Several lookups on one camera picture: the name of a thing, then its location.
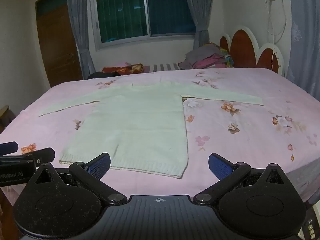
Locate red floral cloth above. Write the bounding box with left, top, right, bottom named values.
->
left=101, top=64, right=144, bottom=76

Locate white framed window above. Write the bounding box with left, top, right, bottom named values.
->
left=91, top=0, right=198, bottom=51

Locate pink floral bedsheet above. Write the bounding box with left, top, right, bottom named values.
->
left=0, top=67, right=320, bottom=205

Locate pale blue lace curtain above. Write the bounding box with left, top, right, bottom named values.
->
left=286, top=0, right=320, bottom=98

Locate white charger cable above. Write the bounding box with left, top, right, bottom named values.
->
left=265, top=0, right=288, bottom=70

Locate white device with buttons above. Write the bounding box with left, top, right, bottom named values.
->
left=299, top=200, right=320, bottom=240

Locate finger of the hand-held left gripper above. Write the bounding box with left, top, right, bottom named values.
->
left=0, top=147, right=56, bottom=167
left=0, top=142, right=19, bottom=155

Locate black cloth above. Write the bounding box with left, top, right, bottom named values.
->
left=87, top=71, right=118, bottom=80

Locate pile of clothes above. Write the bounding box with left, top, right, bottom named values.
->
left=179, top=42, right=234, bottom=70

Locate grey striped cloth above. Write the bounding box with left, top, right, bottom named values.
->
left=142, top=62, right=182, bottom=73

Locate brown wooden door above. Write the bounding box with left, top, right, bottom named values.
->
left=35, top=0, right=84, bottom=88

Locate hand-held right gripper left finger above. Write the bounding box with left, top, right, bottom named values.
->
left=32, top=152, right=128, bottom=205

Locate wooden bedside furniture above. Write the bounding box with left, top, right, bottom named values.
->
left=0, top=105, right=17, bottom=133

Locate grey curtain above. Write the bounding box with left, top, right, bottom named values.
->
left=181, top=0, right=215, bottom=50
left=65, top=0, right=97, bottom=79

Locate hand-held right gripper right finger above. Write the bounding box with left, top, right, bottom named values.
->
left=192, top=152, right=287, bottom=205

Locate white knit sweater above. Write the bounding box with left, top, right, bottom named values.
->
left=38, top=81, right=265, bottom=180

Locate white and brown headboard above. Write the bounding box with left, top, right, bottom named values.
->
left=219, top=25, right=285, bottom=77

